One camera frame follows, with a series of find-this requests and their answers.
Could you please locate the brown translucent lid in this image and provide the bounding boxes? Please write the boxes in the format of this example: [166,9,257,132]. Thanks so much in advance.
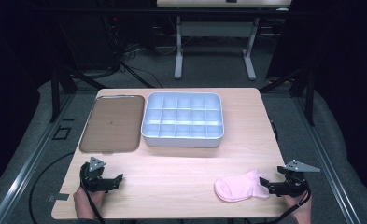
[78,94,146,154]

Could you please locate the pink sock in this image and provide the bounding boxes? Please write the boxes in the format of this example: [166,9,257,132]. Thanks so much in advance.
[214,169,271,203]

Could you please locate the white divided storage box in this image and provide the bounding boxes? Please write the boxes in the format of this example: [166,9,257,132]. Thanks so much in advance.
[140,91,226,148]

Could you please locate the grey tape piece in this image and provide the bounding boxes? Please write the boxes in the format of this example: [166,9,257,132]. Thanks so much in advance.
[46,192,70,203]

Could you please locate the person's left hand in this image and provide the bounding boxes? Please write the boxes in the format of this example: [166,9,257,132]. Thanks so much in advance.
[73,186,106,220]

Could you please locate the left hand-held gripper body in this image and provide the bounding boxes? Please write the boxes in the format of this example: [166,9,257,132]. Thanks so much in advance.
[79,157,116,193]

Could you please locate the aluminium floor rail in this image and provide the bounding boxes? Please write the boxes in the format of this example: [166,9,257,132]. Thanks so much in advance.
[0,92,77,224]
[292,96,363,224]

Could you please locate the white desk with metal legs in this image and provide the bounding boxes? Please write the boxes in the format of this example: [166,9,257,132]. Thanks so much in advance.
[156,0,292,81]

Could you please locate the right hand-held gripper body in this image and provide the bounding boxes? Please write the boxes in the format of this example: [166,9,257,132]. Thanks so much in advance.
[267,159,321,198]

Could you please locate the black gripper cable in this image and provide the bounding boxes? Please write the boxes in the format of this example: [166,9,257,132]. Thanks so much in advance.
[79,162,106,224]
[259,183,312,224]

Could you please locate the black metal stand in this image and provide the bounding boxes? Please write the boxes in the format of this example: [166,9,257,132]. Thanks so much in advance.
[260,66,316,127]
[49,66,109,124]

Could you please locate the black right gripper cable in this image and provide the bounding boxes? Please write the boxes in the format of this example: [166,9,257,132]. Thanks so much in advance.
[259,183,312,224]

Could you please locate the person's right hand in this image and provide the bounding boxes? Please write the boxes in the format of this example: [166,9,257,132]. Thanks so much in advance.
[282,194,313,224]

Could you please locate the bundle of black cables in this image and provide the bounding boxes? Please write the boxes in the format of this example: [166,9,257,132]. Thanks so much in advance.
[101,15,164,90]

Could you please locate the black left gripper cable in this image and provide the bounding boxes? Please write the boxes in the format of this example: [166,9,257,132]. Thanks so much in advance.
[79,162,106,224]

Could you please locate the black floor cable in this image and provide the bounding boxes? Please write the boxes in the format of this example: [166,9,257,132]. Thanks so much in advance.
[28,151,77,224]

